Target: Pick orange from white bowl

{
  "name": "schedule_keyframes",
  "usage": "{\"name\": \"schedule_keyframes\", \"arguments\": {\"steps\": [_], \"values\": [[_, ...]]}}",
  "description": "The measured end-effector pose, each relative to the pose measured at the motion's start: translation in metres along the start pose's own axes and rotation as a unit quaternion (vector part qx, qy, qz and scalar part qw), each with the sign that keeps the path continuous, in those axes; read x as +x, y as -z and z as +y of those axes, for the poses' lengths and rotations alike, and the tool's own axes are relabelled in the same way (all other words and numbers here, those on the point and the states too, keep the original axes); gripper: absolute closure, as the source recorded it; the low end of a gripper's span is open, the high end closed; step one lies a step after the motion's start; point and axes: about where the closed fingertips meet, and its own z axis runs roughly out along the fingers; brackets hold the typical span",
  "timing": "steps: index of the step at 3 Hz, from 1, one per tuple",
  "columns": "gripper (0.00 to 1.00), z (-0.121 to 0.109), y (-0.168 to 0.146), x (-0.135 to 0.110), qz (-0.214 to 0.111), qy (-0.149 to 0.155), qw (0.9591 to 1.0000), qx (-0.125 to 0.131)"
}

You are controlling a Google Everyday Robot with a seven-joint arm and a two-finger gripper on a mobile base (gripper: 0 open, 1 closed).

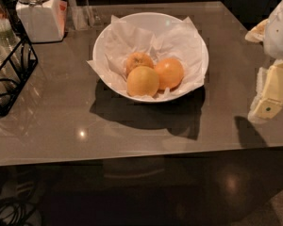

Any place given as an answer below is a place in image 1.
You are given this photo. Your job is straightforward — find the clear glass stand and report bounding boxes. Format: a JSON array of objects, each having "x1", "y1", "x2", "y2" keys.
[{"x1": 67, "y1": 0, "x2": 103, "y2": 30}]

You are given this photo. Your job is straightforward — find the back speckled orange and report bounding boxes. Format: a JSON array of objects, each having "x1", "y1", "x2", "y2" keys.
[{"x1": 125, "y1": 52, "x2": 154, "y2": 74}]

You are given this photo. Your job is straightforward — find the white paper liner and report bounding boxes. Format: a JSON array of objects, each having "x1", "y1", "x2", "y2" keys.
[{"x1": 86, "y1": 14, "x2": 207, "y2": 101}]

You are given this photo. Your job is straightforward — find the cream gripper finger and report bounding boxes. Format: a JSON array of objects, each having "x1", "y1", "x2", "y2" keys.
[
  {"x1": 245, "y1": 19, "x2": 268, "y2": 42},
  {"x1": 248, "y1": 59, "x2": 283, "y2": 123}
]

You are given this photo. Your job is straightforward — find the black cables on floor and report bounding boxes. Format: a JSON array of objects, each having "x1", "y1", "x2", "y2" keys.
[{"x1": 0, "y1": 169, "x2": 43, "y2": 226}]

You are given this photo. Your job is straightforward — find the white bowl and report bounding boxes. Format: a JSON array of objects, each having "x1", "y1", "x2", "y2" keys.
[{"x1": 92, "y1": 11, "x2": 209, "y2": 104}]

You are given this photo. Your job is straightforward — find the white ceramic jar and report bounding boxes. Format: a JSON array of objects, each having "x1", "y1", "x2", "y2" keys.
[{"x1": 16, "y1": 0, "x2": 67, "y2": 43}]

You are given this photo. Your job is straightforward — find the clear plastic cups stack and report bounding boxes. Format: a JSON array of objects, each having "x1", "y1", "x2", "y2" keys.
[{"x1": 0, "y1": 8, "x2": 21, "y2": 106}]

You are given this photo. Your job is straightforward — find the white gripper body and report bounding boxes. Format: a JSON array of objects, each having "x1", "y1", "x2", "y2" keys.
[{"x1": 263, "y1": 0, "x2": 283, "y2": 59}]

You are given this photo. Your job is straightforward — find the black wire rack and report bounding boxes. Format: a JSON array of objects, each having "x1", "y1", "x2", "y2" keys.
[{"x1": 0, "y1": 0, "x2": 38, "y2": 117}]

